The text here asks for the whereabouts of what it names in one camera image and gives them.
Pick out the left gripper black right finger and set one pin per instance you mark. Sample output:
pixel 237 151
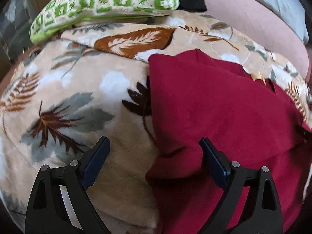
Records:
pixel 249 203

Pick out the red small garment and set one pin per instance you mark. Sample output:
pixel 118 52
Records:
pixel 253 122

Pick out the beige leaf-print blanket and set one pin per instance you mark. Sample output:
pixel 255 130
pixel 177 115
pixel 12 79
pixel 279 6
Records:
pixel 90 83

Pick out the green white patterned pillow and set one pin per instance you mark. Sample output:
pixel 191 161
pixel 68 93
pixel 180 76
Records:
pixel 61 14

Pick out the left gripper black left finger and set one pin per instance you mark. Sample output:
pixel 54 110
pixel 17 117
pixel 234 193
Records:
pixel 59 202

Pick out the pink bedsheet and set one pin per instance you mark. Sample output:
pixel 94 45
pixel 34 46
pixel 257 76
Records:
pixel 263 27

